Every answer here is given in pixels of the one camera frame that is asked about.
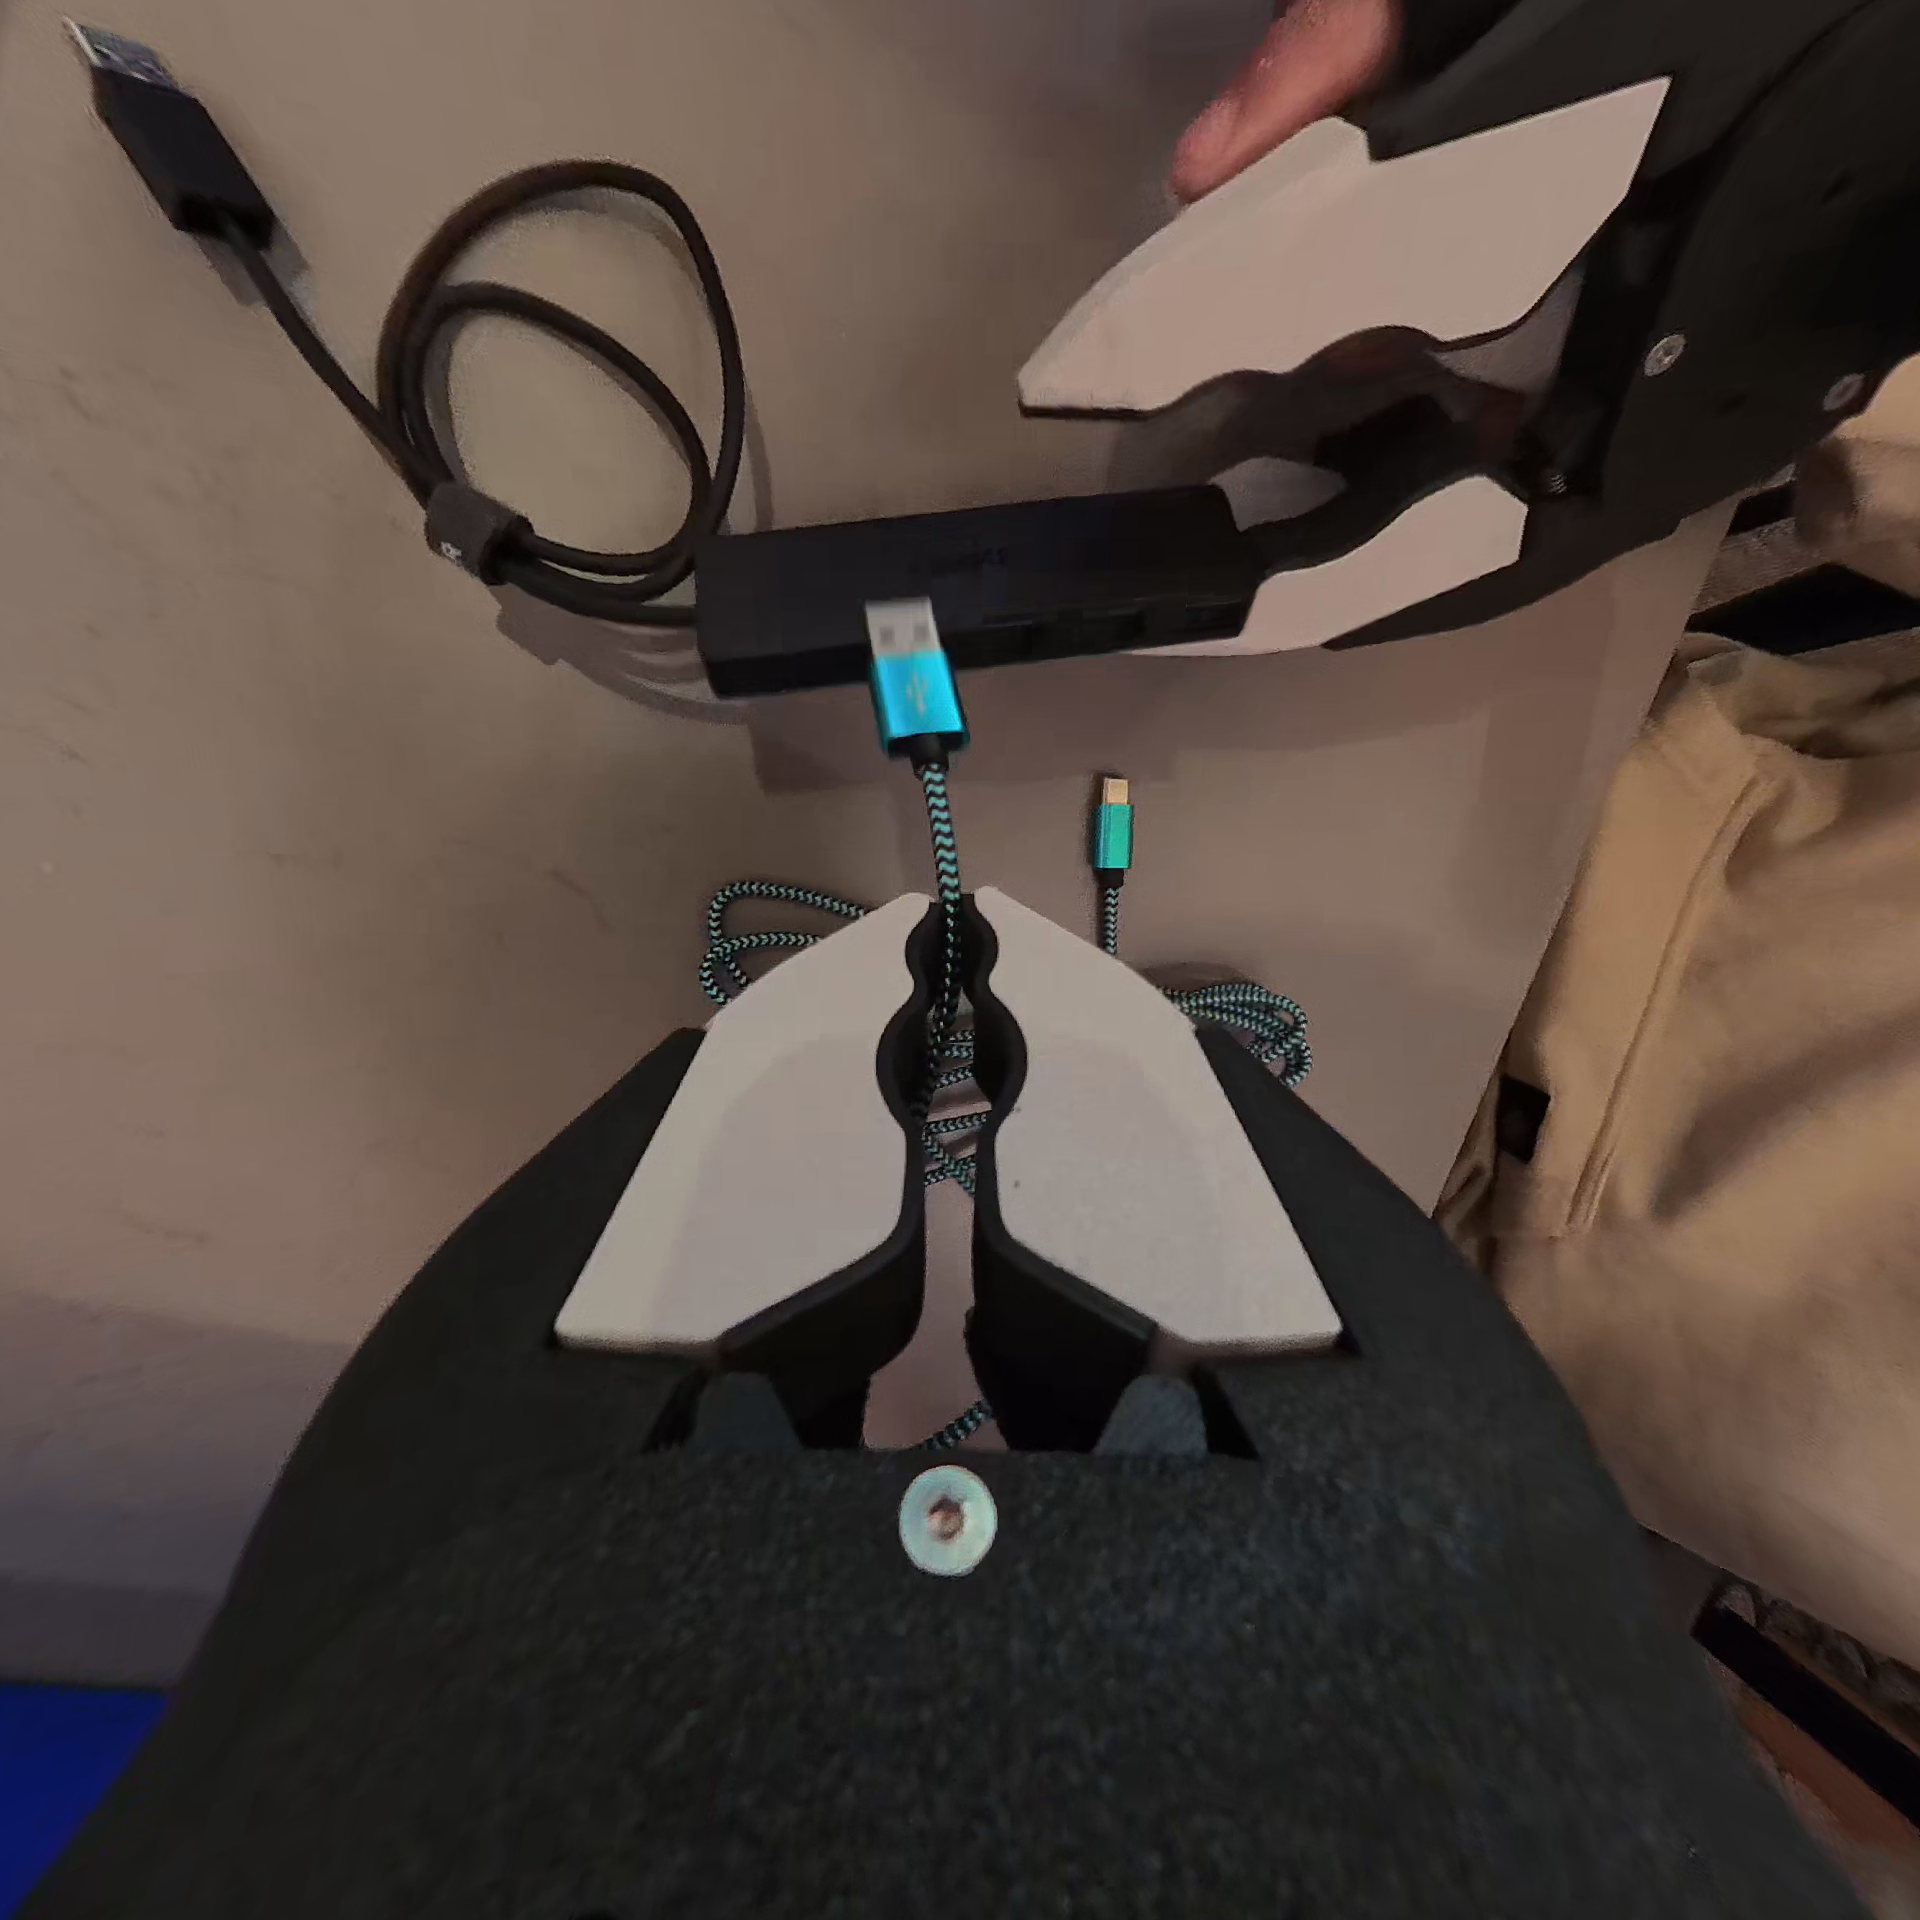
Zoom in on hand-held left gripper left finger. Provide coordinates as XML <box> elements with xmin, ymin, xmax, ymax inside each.
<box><xmin>548</xmin><ymin>891</ymin><xmax>938</xmax><ymax>1368</ymax></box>

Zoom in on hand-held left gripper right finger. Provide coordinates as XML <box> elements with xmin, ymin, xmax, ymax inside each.
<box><xmin>969</xmin><ymin>885</ymin><xmax>1348</xmax><ymax>1370</ymax></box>

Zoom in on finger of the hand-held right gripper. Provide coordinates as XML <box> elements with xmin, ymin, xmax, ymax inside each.
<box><xmin>1017</xmin><ymin>74</ymin><xmax>1675</xmax><ymax>452</ymax></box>
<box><xmin>1206</xmin><ymin>450</ymin><xmax>1537</xmax><ymax>660</ymax></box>

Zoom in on teal braided usb cable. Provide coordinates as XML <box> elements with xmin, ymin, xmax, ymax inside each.
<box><xmin>702</xmin><ymin>597</ymin><xmax>1318</xmax><ymax>1451</ymax></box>

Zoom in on blue plastic bin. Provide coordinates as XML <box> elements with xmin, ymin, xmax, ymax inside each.
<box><xmin>0</xmin><ymin>1681</ymin><xmax>171</xmax><ymax>1920</ymax></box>

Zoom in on black hub cable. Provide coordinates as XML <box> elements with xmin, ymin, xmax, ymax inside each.
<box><xmin>61</xmin><ymin>19</ymin><xmax>748</xmax><ymax>625</ymax></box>

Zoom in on person's right hand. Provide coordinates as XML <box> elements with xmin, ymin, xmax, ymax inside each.
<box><xmin>1170</xmin><ymin>0</ymin><xmax>1412</xmax><ymax>204</ymax></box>

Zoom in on black trousers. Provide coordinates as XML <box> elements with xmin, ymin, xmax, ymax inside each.
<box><xmin>1687</xmin><ymin>480</ymin><xmax>1920</xmax><ymax>659</ymax></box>

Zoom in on beige hoodie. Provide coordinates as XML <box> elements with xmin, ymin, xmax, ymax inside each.
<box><xmin>1432</xmin><ymin>404</ymin><xmax>1920</xmax><ymax>1669</ymax></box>

